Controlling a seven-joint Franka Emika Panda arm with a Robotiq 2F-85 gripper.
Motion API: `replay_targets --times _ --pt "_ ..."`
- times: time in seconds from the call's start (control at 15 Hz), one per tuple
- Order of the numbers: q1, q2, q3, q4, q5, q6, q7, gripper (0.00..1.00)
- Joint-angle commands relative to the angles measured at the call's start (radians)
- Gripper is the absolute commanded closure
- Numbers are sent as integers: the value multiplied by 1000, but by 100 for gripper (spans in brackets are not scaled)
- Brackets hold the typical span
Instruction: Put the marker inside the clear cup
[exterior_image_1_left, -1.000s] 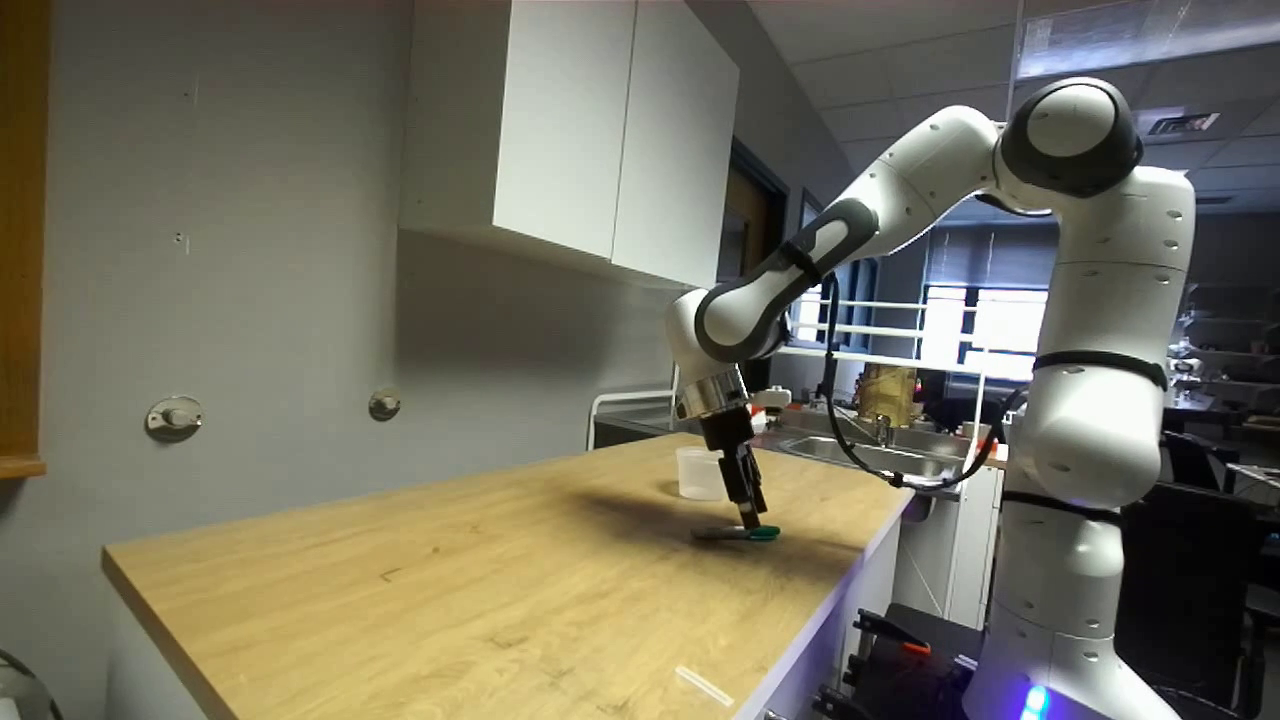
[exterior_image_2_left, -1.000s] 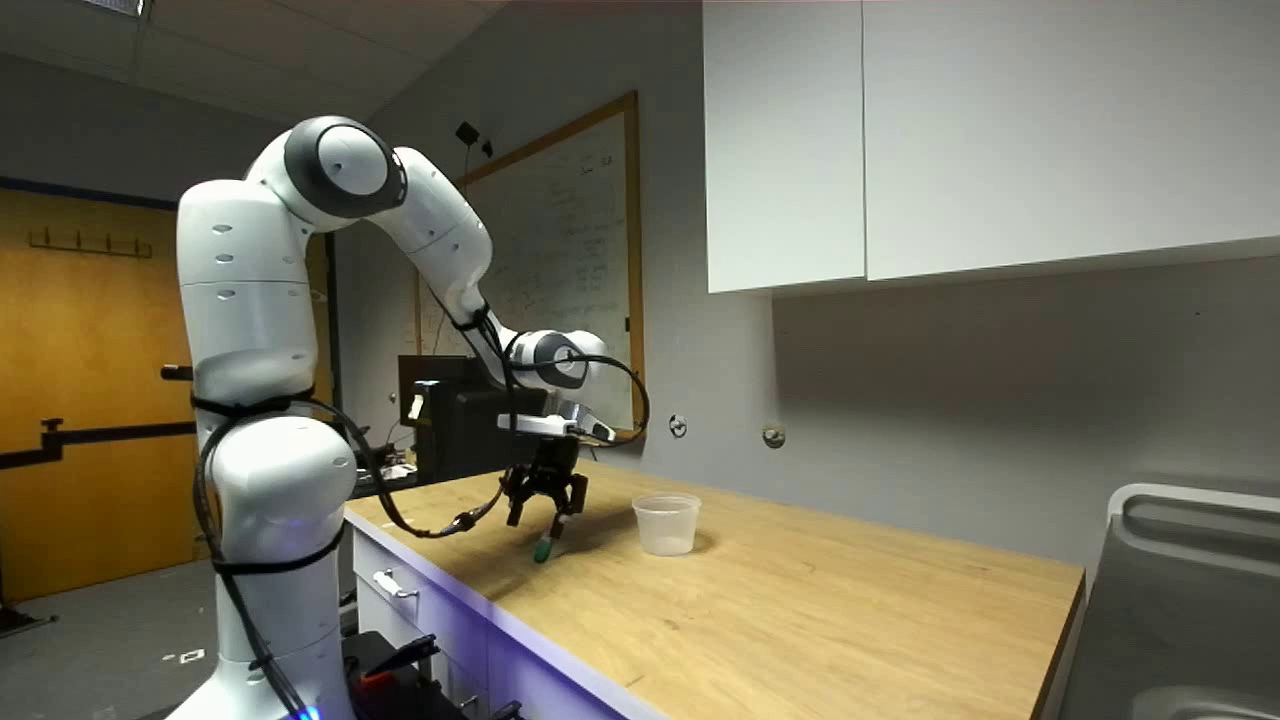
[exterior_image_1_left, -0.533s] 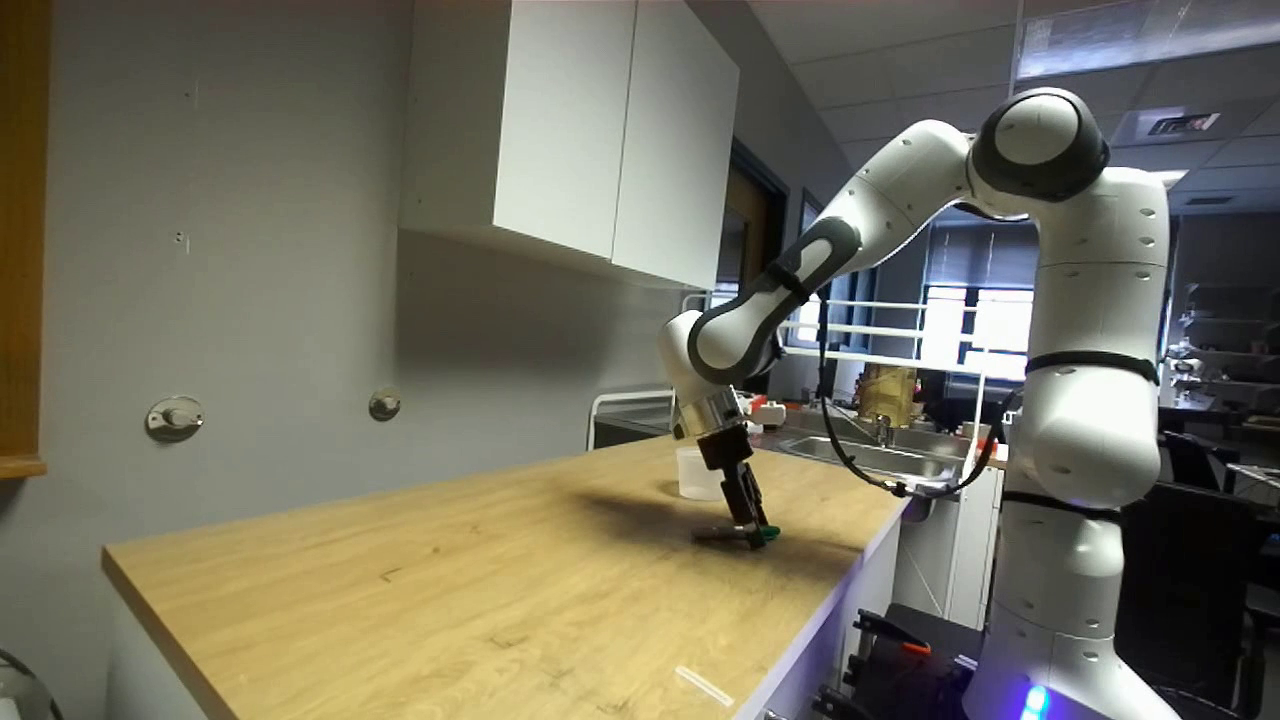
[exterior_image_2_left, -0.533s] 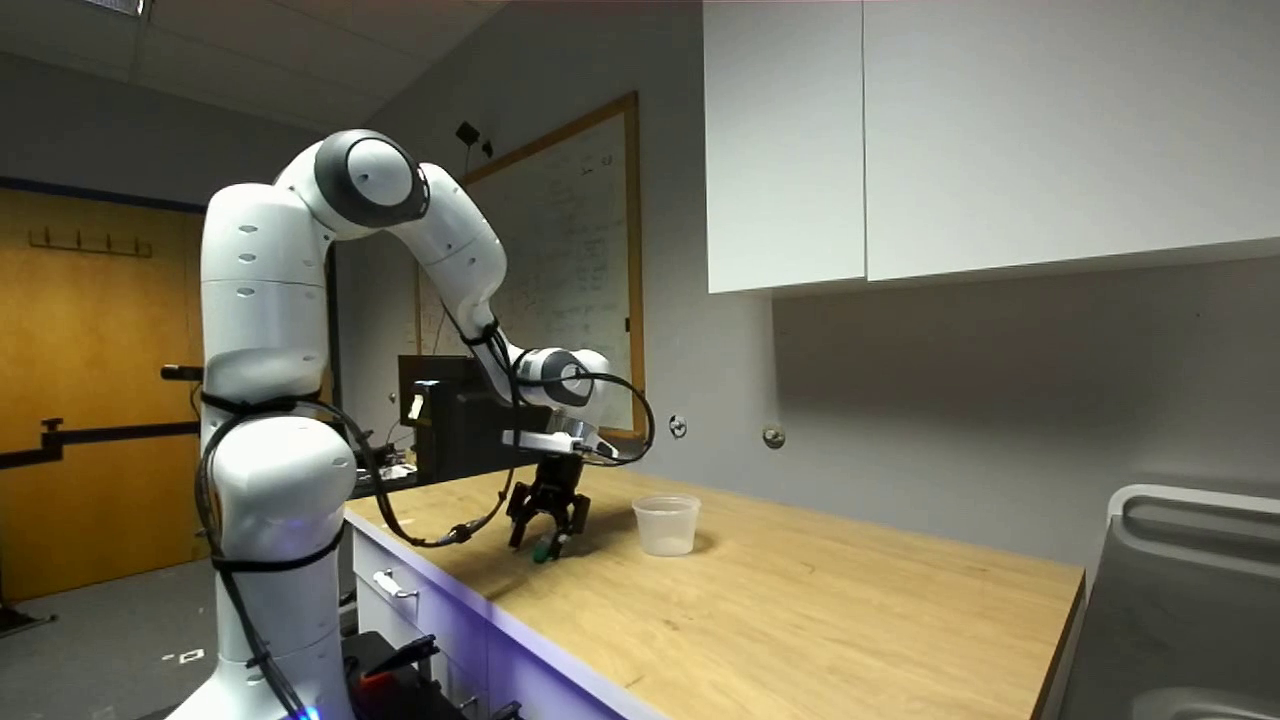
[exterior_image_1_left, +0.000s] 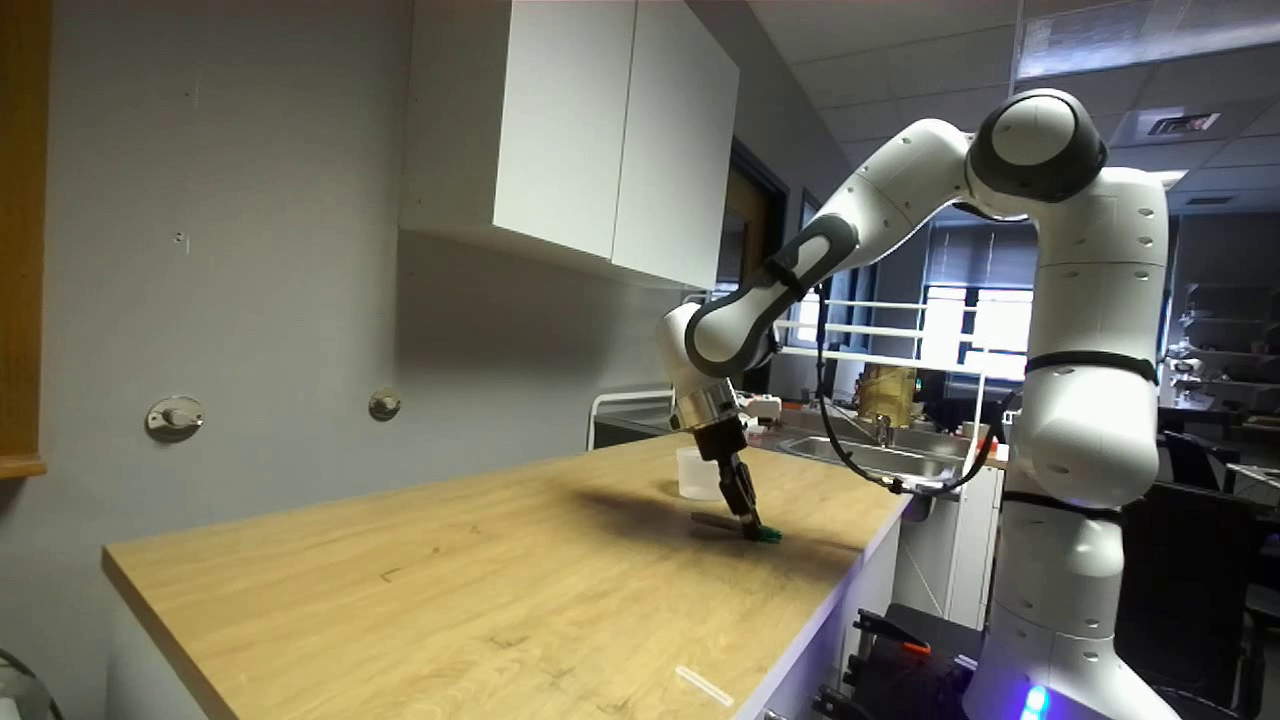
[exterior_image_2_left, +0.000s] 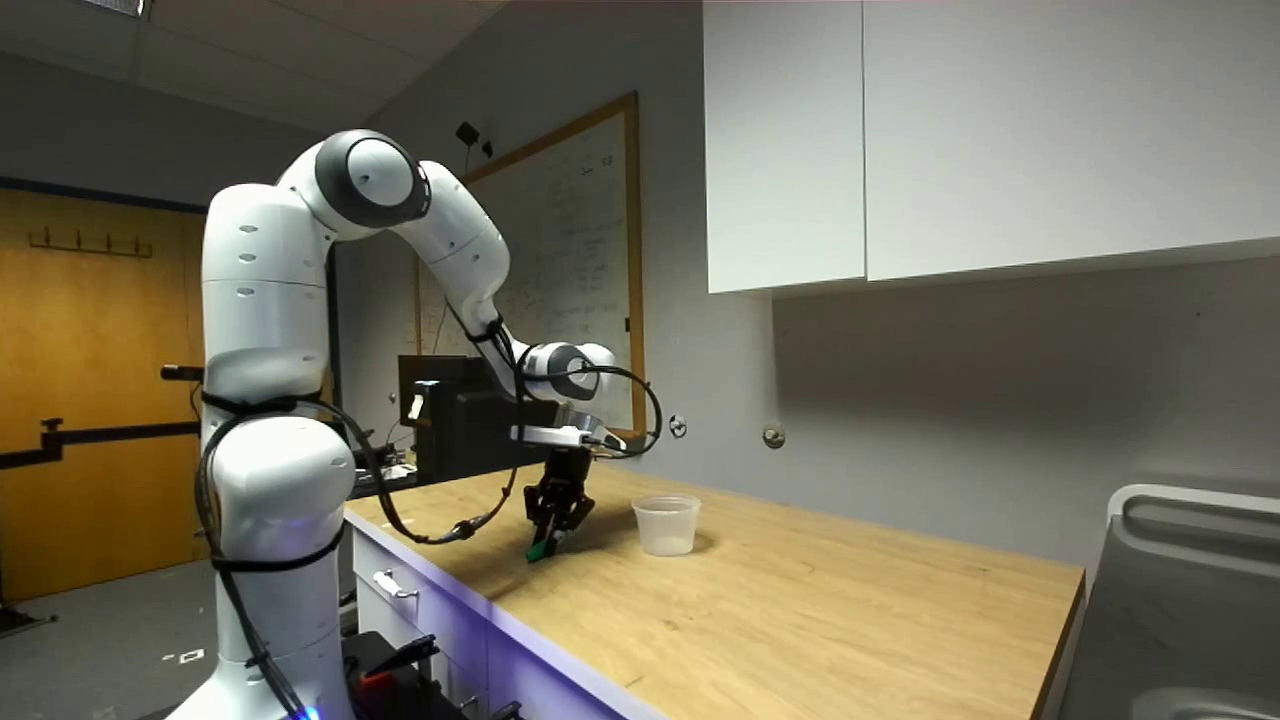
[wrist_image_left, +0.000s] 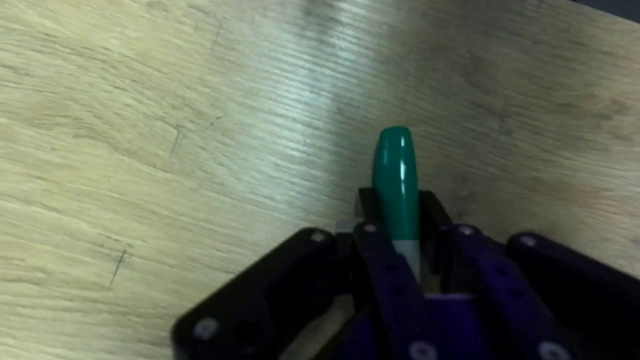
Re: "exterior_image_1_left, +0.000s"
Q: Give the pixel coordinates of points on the yellow background object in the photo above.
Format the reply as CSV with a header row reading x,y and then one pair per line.
x,y
887,398

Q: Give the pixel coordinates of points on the wooden side panel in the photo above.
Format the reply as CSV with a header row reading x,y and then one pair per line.
x,y
23,242

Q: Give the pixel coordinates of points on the small round wall knob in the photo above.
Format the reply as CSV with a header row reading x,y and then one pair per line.
x,y
385,404

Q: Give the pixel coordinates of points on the round metal wall fixture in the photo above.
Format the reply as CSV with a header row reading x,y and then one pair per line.
x,y
175,418

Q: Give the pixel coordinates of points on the white tape strip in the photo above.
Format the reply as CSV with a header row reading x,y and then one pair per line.
x,y
701,684

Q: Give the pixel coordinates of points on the green cap grey marker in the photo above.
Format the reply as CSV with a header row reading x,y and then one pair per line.
x,y
765,535

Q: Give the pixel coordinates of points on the black office chair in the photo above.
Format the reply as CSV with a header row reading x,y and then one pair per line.
x,y
1195,572

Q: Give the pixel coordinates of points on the clear plastic cup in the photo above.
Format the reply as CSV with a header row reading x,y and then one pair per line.
x,y
694,479

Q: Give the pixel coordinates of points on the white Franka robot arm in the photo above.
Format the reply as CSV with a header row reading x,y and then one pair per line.
x,y
1064,403

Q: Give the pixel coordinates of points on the white wall cabinet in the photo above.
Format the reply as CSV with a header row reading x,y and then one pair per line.
x,y
585,121

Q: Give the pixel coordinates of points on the black equipment with red lights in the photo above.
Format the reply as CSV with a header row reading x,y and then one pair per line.
x,y
895,665

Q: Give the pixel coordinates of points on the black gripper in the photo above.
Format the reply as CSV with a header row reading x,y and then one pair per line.
x,y
721,438

